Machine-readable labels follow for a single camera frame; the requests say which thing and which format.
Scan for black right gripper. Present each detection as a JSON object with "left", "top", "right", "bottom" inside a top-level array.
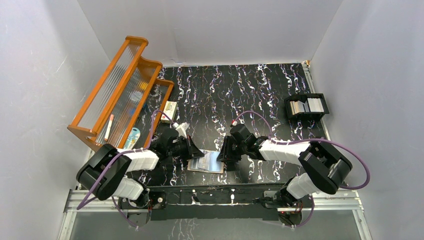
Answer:
[{"left": 216, "top": 135, "right": 247, "bottom": 163}]

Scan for silver card with black stripe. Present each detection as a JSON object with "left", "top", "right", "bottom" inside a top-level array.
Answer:
[{"left": 187, "top": 158, "right": 202, "bottom": 172}]

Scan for beige leather card holder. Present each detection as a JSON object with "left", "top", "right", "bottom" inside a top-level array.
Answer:
[{"left": 187, "top": 149, "right": 224, "bottom": 174}]

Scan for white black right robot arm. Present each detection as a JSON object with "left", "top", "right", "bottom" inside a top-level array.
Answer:
[{"left": 216, "top": 124, "right": 353, "bottom": 207}]

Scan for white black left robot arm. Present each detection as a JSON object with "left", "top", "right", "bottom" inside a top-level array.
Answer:
[{"left": 76, "top": 128, "right": 204, "bottom": 208}]

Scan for black card storage box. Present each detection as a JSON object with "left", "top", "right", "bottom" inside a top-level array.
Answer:
[{"left": 283, "top": 93, "right": 330, "bottom": 121}]

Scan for cream box with red label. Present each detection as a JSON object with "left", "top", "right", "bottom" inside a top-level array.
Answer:
[{"left": 160, "top": 101, "right": 178, "bottom": 124}]

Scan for teal item in blister pack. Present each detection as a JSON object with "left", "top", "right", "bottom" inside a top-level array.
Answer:
[{"left": 123, "top": 127, "right": 141, "bottom": 150}]

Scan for blue grey eraser block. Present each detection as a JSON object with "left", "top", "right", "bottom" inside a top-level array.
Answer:
[{"left": 129, "top": 102, "right": 148, "bottom": 117}]

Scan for yellow item on shelf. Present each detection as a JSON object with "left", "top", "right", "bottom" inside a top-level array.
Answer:
[{"left": 138, "top": 82, "right": 149, "bottom": 91}]

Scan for orange wooden shelf rack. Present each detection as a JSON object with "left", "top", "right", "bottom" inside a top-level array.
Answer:
[{"left": 67, "top": 36, "right": 175, "bottom": 152}]

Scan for white marker pen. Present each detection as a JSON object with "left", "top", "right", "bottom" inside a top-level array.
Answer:
[{"left": 104, "top": 114, "right": 114, "bottom": 142}]

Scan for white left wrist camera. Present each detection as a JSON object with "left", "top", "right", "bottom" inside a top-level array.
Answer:
[{"left": 172, "top": 122, "right": 189, "bottom": 138}]

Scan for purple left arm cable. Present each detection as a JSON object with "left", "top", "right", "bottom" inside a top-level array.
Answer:
[{"left": 76, "top": 109, "right": 176, "bottom": 211}]

